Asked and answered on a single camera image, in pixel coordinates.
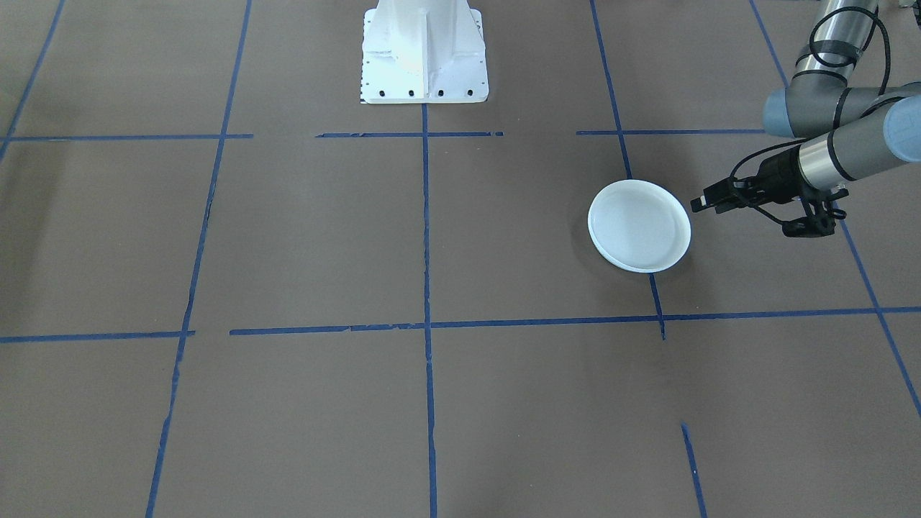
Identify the light blue round plate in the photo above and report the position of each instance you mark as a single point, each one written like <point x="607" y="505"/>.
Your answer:
<point x="633" y="272"/>

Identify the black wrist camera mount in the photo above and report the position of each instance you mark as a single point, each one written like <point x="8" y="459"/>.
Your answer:
<point x="817" y="216"/>

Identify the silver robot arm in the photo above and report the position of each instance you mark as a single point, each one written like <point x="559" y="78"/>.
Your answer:
<point x="827" y="111"/>

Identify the white pedestal column with plate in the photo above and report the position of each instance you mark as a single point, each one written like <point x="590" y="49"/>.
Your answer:
<point x="424" y="57"/>

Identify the white round plate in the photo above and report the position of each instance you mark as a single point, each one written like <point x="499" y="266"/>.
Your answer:
<point x="639" y="226"/>

